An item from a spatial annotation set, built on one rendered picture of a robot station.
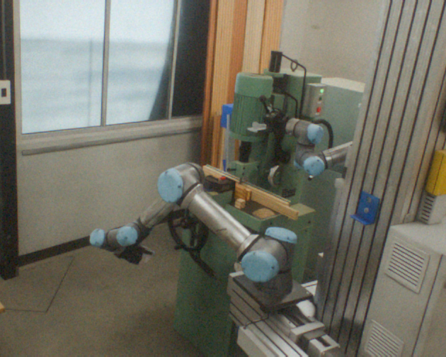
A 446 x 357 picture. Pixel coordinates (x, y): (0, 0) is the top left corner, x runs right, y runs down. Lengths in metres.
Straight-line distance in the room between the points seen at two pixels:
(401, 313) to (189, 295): 1.44
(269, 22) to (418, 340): 3.28
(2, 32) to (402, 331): 2.40
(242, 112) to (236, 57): 1.83
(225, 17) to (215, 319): 2.31
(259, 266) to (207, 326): 1.12
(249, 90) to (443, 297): 1.26
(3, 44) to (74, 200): 1.18
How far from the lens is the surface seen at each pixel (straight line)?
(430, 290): 1.54
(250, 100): 2.33
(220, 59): 3.95
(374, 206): 1.66
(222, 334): 2.67
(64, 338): 2.94
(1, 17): 2.97
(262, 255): 1.66
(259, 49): 4.37
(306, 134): 2.06
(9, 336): 3.00
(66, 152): 3.42
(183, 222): 2.33
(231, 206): 2.36
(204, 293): 2.67
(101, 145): 3.55
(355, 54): 4.77
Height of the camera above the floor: 1.80
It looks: 19 degrees down
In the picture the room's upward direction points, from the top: 7 degrees clockwise
